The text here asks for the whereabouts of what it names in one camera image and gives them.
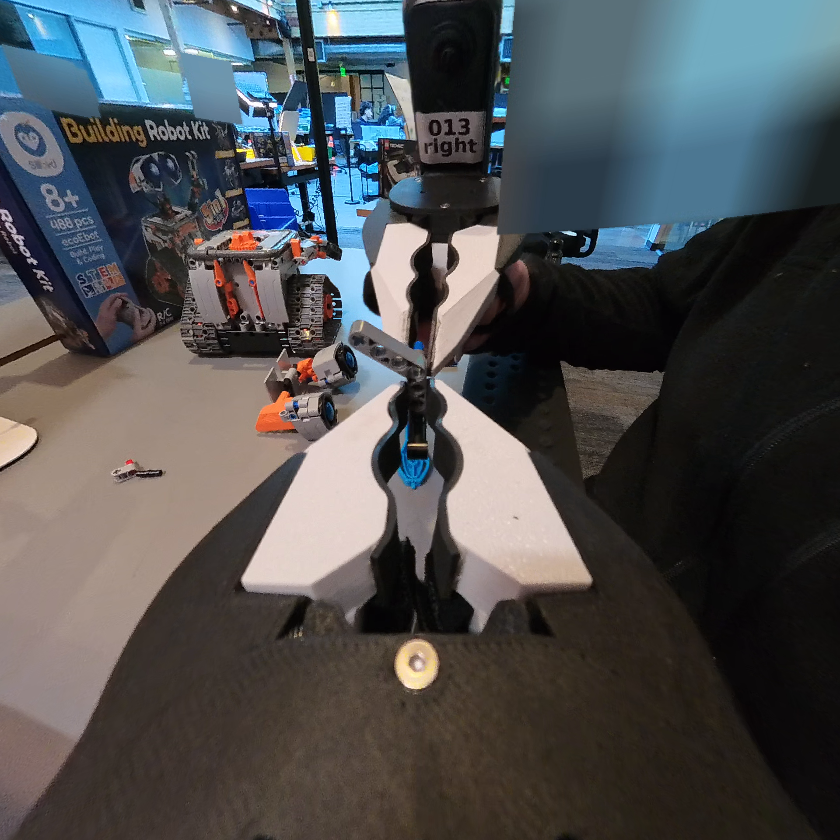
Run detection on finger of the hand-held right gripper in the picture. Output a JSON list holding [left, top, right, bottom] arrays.
[[428, 225, 505, 374], [369, 223, 434, 361]]

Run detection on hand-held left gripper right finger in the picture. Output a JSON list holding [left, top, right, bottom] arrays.
[[428, 381, 595, 634]]

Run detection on blue toy kit box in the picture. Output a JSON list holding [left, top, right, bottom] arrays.
[[0, 95, 252, 358]]

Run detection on grey bent toy beam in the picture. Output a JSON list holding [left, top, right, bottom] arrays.
[[348, 319, 435, 427]]

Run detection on person's right hand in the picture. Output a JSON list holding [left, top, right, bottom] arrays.
[[467, 259, 532, 355]]

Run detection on black toy car box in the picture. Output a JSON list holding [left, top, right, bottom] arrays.
[[377, 139, 421, 201]]

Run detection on black studded mat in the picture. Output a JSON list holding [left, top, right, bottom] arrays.
[[462, 351, 585, 483]]

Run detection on stacked blue storage bins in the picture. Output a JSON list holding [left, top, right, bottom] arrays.
[[246, 188, 301, 234]]

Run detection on tracked toy robot body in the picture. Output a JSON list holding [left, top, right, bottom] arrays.
[[180, 228, 343, 358]]

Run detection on blue plastic toy tool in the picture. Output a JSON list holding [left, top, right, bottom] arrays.
[[395, 420, 435, 492]]

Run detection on white stand base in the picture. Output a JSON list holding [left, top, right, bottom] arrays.
[[0, 416, 39, 472]]

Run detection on black vertical pole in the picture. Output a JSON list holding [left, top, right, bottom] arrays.
[[295, 0, 340, 249]]

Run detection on person's right forearm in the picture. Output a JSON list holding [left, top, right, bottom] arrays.
[[525, 220, 697, 375]]

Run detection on grey orange toy robot head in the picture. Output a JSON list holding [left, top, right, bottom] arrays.
[[255, 341, 361, 442]]

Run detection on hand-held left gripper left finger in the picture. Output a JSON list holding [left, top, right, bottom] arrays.
[[240, 382, 408, 634]]

